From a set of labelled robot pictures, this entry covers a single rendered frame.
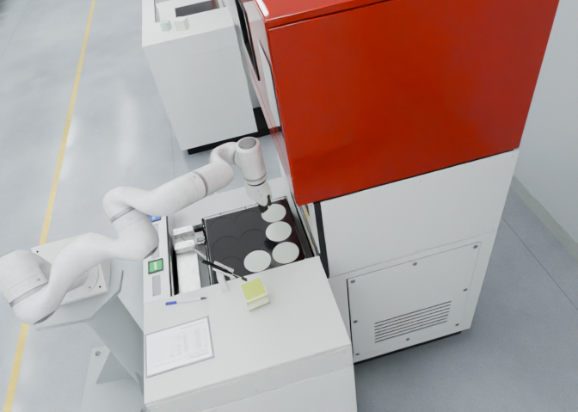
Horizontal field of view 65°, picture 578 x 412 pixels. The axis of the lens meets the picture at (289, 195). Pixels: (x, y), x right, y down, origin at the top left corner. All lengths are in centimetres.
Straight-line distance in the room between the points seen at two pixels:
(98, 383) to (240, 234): 129
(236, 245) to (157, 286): 33
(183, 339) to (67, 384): 142
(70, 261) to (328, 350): 80
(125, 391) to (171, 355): 117
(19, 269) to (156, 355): 48
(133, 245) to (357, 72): 79
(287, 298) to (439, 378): 115
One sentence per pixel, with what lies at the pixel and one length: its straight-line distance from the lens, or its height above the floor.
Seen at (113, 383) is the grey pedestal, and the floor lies 1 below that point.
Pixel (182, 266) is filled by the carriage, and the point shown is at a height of 88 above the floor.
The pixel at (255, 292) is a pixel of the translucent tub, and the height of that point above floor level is 103.
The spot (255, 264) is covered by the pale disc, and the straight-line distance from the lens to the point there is 171.
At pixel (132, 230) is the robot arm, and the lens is 141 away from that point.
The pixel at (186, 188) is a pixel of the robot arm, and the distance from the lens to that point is 134.
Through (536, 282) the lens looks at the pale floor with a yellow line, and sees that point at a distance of 286.
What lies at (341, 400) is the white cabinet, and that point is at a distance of 178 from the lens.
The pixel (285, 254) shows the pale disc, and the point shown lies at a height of 90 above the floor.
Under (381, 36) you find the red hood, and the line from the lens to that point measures 118.
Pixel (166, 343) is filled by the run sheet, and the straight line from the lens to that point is 155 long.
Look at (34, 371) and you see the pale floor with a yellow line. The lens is 303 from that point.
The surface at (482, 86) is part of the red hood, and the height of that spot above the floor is 150.
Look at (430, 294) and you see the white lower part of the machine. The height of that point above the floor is 50.
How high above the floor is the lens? 224
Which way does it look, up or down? 44 degrees down
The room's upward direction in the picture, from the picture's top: 11 degrees counter-clockwise
